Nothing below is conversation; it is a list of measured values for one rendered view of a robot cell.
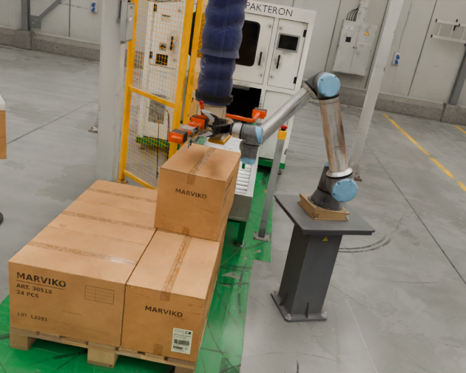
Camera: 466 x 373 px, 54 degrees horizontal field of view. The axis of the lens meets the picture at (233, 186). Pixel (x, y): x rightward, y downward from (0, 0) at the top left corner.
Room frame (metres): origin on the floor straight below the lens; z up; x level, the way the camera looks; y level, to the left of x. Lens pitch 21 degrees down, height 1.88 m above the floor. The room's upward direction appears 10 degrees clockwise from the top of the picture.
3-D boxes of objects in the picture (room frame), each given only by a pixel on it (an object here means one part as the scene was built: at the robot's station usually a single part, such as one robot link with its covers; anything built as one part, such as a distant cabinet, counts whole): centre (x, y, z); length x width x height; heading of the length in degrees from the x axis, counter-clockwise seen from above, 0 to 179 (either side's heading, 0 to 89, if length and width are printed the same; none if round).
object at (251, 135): (2.48, -0.05, 1.24); 0.12 x 0.09 x 0.10; 81
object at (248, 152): (2.49, -0.06, 1.12); 0.12 x 0.09 x 0.12; 7
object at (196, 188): (2.77, 0.21, 0.74); 0.60 x 0.40 x 0.40; 174
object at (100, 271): (2.47, 0.52, 0.34); 1.20 x 1.00 x 0.40; 178
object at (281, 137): (3.68, -0.33, 0.50); 0.07 x 0.07 x 1.00; 88
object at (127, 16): (3.90, 1.08, 1.62); 0.20 x 0.05 x 0.30; 178
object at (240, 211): (3.12, 0.19, 0.48); 0.70 x 0.03 x 0.15; 88
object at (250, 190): (4.28, -0.17, 0.50); 2.31 x 0.05 x 0.19; 178
